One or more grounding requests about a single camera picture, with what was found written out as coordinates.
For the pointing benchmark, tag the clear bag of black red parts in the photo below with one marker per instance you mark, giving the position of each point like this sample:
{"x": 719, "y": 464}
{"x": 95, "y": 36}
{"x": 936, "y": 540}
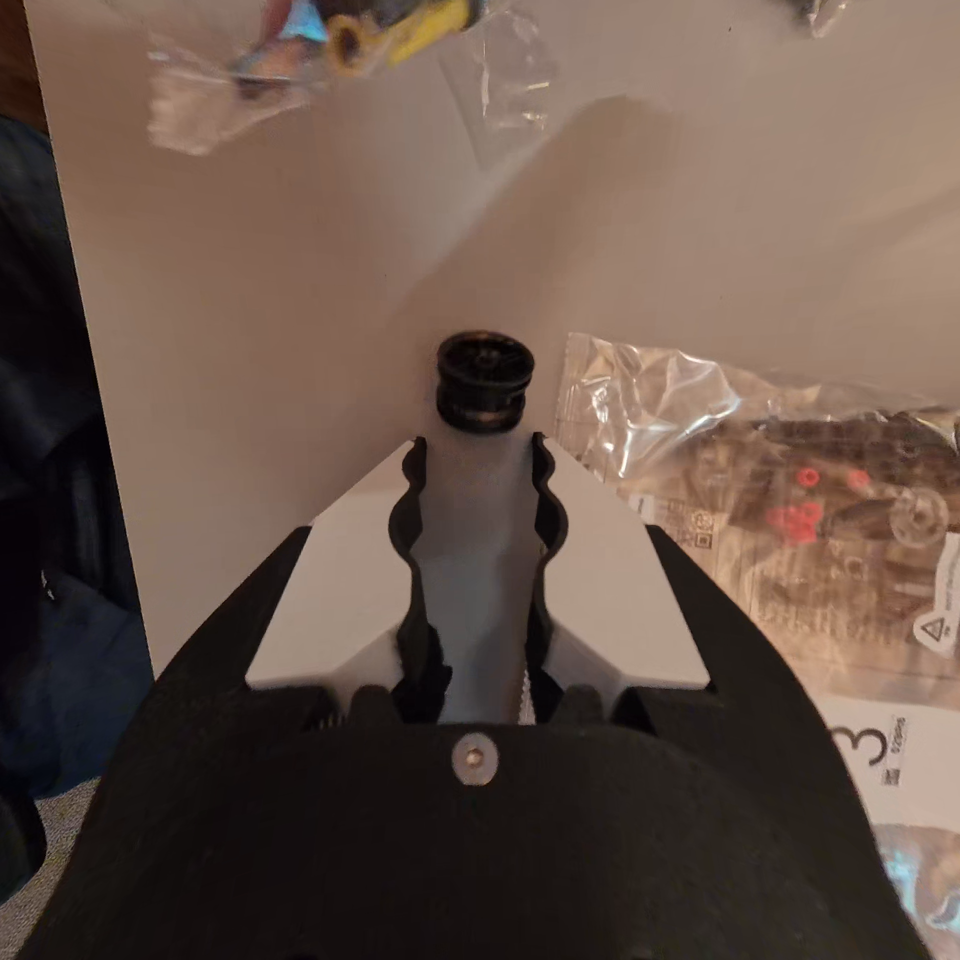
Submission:
{"x": 787, "y": 540}

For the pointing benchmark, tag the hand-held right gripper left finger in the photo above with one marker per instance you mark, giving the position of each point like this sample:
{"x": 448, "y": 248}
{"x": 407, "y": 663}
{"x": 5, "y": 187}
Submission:
{"x": 330, "y": 600}

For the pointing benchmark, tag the clear bag of mixed parts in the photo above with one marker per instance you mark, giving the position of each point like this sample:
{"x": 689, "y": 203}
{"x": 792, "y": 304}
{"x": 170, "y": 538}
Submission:
{"x": 337, "y": 37}

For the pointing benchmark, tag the person's legs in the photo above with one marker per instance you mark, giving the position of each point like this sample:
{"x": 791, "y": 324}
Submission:
{"x": 60, "y": 525}

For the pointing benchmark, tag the black lego wheel rim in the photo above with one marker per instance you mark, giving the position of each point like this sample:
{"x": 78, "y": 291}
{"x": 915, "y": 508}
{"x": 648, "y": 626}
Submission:
{"x": 486, "y": 382}

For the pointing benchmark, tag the wooden post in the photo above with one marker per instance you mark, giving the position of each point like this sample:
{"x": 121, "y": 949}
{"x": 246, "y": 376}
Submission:
{"x": 19, "y": 52}

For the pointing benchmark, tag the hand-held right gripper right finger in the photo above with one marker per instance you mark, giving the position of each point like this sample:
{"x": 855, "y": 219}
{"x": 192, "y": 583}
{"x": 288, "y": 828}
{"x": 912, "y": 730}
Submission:
{"x": 630, "y": 600}

